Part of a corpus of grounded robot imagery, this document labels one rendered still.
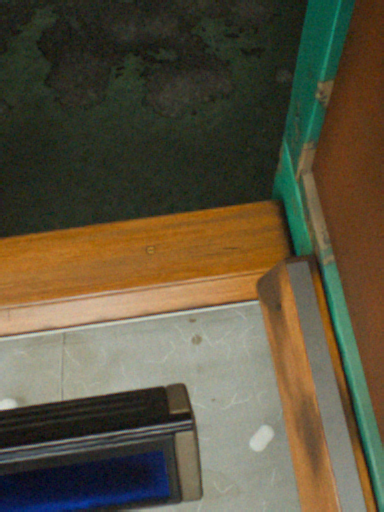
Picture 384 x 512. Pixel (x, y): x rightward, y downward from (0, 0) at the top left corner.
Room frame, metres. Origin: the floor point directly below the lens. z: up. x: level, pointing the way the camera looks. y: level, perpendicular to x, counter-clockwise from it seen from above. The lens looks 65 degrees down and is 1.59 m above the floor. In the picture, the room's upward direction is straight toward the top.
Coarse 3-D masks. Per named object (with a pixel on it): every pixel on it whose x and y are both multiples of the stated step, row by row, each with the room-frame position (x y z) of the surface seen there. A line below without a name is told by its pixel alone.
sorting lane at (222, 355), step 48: (48, 336) 0.29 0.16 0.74; (96, 336) 0.29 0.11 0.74; (144, 336) 0.29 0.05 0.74; (192, 336) 0.29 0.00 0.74; (240, 336) 0.29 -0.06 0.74; (0, 384) 0.23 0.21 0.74; (48, 384) 0.23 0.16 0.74; (96, 384) 0.23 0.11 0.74; (144, 384) 0.23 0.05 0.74; (192, 384) 0.23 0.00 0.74; (240, 384) 0.23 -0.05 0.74; (240, 432) 0.18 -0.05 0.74; (240, 480) 0.13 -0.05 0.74; (288, 480) 0.13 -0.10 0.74
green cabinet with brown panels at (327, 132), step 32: (320, 0) 0.47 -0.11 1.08; (352, 0) 0.43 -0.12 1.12; (320, 32) 0.46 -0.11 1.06; (352, 32) 0.42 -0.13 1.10; (320, 64) 0.44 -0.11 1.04; (352, 64) 0.41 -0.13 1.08; (320, 96) 0.43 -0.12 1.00; (352, 96) 0.39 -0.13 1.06; (288, 128) 0.49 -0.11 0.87; (320, 128) 0.43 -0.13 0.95; (352, 128) 0.38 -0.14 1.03; (320, 160) 0.42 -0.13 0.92; (352, 160) 0.36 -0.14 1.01; (320, 192) 0.40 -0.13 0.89; (352, 192) 0.34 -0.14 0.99; (320, 224) 0.37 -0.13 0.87; (352, 224) 0.32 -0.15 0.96; (320, 256) 0.33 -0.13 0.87; (352, 256) 0.30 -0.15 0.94; (352, 288) 0.28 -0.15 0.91; (352, 320) 0.26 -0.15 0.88; (352, 352) 0.23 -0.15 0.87; (352, 384) 0.20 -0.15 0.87
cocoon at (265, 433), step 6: (264, 426) 0.18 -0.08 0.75; (270, 426) 0.18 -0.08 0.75; (258, 432) 0.18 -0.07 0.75; (264, 432) 0.18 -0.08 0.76; (270, 432) 0.18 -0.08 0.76; (252, 438) 0.17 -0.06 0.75; (258, 438) 0.17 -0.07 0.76; (264, 438) 0.17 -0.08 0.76; (270, 438) 0.17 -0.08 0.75; (252, 444) 0.16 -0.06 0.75; (258, 444) 0.16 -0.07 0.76; (264, 444) 0.16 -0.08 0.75; (258, 450) 0.16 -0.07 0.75
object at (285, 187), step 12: (288, 156) 0.47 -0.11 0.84; (288, 168) 0.46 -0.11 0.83; (276, 180) 0.49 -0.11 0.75; (288, 180) 0.45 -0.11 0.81; (276, 192) 0.48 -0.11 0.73; (288, 192) 0.45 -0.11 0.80; (288, 204) 0.44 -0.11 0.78; (300, 204) 0.41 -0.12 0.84; (288, 216) 0.43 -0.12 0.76; (300, 216) 0.40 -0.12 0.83; (288, 228) 0.42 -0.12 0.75; (300, 228) 0.39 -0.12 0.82; (300, 240) 0.38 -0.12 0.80; (300, 252) 0.38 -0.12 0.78; (312, 252) 0.35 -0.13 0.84
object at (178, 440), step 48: (0, 432) 0.10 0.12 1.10; (48, 432) 0.10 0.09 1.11; (96, 432) 0.10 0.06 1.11; (144, 432) 0.10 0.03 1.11; (192, 432) 0.10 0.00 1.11; (0, 480) 0.08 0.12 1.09; (48, 480) 0.08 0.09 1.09; (96, 480) 0.08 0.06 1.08; (144, 480) 0.08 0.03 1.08; (192, 480) 0.08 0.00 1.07
